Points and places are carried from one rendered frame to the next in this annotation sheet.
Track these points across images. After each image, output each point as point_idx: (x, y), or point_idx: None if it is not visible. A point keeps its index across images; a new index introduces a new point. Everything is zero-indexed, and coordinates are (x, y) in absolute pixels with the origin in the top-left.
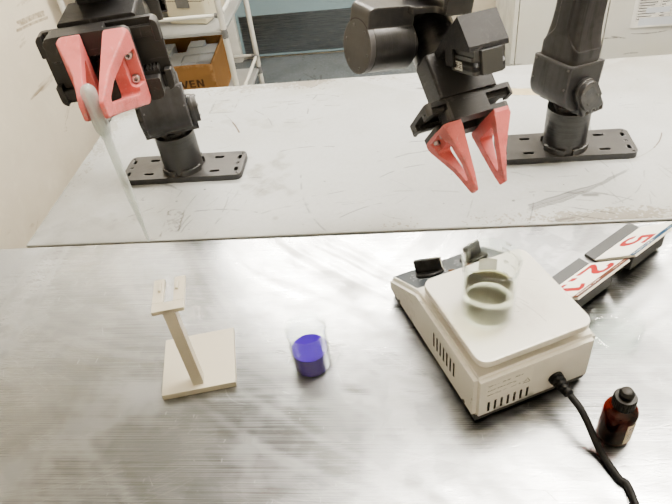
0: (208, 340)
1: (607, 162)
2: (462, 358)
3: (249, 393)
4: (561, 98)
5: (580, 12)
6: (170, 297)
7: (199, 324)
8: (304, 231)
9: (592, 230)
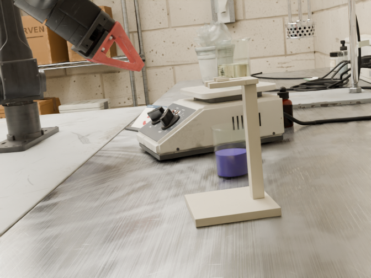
0: (201, 201)
1: (57, 134)
2: (262, 101)
3: (267, 187)
4: (37, 82)
5: (21, 23)
6: (107, 240)
7: (167, 217)
8: (41, 194)
9: (124, 133)
